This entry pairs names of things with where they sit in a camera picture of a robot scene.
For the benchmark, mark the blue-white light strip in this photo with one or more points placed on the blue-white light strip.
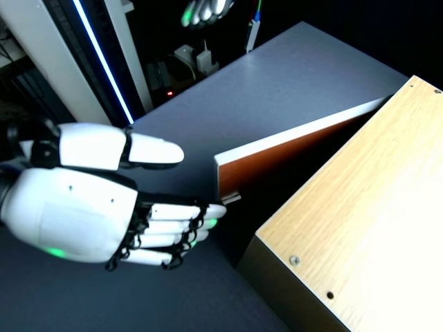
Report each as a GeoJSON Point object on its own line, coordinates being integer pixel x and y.
{"type": "Point", "coordinates": [104, 65]}

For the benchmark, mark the white frame post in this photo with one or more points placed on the white frame post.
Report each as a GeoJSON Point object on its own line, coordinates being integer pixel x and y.
{"type": "Point", "coordinates": [52, 52]}

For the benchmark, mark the black power strip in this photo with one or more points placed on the black power strip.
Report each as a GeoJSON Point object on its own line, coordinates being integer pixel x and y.
{"type": "Point", "coordinates": [159, 77]}

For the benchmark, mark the grey table cloth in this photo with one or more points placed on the grey table cloth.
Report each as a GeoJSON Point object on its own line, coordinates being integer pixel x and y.
{"type": "Point", "coordinates": [242, 86]}

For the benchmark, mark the white power adapter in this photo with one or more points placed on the white power adapter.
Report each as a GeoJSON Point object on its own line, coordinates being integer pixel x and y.
{"type": "Point", "coordinates": [185, 53]}

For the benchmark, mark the white cabinet door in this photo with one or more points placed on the white cabinet door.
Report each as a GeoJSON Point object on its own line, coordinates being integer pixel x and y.
{"type": "Point", "coordinates": [263, 166]}

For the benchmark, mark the wooden cabinet body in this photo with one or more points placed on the wooden cabinet body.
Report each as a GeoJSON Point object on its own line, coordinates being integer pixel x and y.
{"type": "Point", "coordinates": [363, 207]}

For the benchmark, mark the metal door lock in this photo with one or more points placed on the metal door lock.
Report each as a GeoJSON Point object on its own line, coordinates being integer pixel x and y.
{"type": "Point", "coordinates": [231, 198]}

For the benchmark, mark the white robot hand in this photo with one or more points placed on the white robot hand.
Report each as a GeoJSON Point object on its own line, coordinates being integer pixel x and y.
{"type": "Point", "coordinates": [204, 14]}
{"type": "Point", "coordinates": [69, 214]}

